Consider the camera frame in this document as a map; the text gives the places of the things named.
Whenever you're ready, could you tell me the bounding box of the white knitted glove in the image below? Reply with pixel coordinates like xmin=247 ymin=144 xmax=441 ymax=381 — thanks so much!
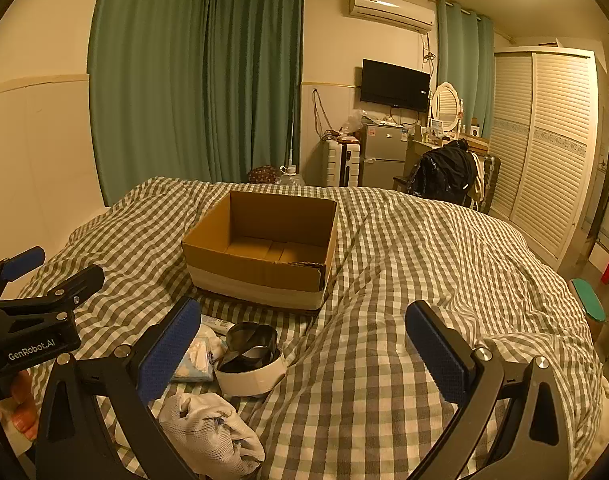
xmin=157 ymin=392 xmax=266 ymax=478

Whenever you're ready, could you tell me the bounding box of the clear plastic bag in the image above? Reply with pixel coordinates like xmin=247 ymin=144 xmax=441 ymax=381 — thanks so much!
xmin=341 ymin=109 xmax=367 ymax=136

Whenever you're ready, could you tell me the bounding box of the tissue pack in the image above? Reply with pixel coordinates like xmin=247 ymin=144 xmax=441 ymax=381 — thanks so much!
xmin=172 ymin=325 xmax=225 ymax=383

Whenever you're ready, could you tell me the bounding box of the wide green curtain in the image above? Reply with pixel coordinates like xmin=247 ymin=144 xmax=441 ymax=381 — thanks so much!
xmin=87 ymin=0 xmax=208 ymax=206

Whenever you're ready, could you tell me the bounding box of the black wall television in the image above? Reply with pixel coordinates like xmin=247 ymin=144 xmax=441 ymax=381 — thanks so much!
xmin=360 ymin=59 xmax=431 ymax=113

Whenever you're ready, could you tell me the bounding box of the person's left hand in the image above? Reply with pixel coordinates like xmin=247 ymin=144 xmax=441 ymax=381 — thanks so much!
xmin=5 ymin=369 xmax=41 ymax=442

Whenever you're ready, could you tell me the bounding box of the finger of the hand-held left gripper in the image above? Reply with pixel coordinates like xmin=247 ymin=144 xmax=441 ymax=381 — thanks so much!
xmin=0 ymin=246 xmax=46 ymax=306
xmin=0 ymin=264 xmax=106 ymax=323

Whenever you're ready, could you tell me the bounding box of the green stool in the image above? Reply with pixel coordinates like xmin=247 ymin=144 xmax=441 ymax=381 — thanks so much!
xmin=569 ymin=278 xmax=607 ymax=323

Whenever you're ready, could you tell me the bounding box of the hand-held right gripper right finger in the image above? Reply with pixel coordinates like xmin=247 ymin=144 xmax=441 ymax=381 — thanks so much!
xmin=404 ymin=300 xmax=571 ymax=480

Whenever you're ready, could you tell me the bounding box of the white ring with black band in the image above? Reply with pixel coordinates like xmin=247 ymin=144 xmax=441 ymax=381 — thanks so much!
xmin=213 ymin=321 xmax=286 ymax=398

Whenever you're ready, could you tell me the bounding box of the white suitcase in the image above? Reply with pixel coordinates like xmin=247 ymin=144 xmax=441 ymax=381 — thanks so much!
xmin=325 ymin=139 xmax=362 ymax=188

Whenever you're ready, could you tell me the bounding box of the dark suitcase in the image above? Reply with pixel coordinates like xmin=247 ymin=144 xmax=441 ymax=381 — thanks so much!
xmin=477 ymin=154 xmax=502 ymax=213

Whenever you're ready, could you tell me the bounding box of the brown cardboard box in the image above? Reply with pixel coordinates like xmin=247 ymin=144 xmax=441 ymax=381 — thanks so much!
xmin=182 ymin=190 xmax=338 ymax=311

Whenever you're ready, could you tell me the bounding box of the narrow green curtain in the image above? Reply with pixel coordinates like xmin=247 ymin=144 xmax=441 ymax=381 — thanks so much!
xmin=434 ymin=0 xmax=495 ymax=138

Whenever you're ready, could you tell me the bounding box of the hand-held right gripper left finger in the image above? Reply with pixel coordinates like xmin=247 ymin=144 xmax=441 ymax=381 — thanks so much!
xmin=34 ymin=296 xmax=202 ymax=480

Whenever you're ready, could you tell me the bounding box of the green checked blanket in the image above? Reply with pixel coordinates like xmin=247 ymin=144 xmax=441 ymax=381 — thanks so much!
xmin=14 ymin=176 xmax=609 ymax=480

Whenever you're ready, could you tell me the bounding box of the wall cable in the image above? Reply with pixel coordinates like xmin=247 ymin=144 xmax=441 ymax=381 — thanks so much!
xmin=311 ymin=87 xmax=335 ymax=136

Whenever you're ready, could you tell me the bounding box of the dressing table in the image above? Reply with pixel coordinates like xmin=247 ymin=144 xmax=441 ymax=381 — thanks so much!
xmin=407 ymin=137 xmax=490 ymax=181

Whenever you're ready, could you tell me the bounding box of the black jacket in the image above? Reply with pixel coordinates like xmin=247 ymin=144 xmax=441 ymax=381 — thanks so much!
xmin=409 ymin=140 xmax=480 ymax=206

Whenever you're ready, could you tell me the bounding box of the small grey fridge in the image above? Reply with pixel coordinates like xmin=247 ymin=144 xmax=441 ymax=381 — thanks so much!
xmin=359 ymin=124 xmax=409 ymax=188

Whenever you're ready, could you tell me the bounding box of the large clear water bottle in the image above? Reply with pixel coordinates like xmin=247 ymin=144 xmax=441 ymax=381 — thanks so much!
xmin=277 ymin=162 xmax=305 ymax=186

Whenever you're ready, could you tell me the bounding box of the white tube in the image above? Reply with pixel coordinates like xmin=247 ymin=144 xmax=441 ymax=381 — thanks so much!
xmin=200 ymin=315 xmax=235 ymax=333

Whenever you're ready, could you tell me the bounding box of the brown patterned bag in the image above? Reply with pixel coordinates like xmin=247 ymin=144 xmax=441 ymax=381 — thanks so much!
xmin=247 ymin=164 xmax=281 ymax=185

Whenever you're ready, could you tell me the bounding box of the white louvred wardrobe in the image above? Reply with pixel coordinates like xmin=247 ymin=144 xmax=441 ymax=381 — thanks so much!
xmin=487 ymin=46 xmax=609 ymax=271

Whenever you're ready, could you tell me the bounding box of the white air conditioner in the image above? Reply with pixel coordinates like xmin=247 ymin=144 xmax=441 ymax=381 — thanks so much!
xmin=347 ymin=0 xmax=436 ymax=31

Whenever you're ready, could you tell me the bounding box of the white oval mirror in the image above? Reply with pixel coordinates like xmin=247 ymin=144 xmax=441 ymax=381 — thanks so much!
xmin=429 ymin=81 xmax=461 ymax=136

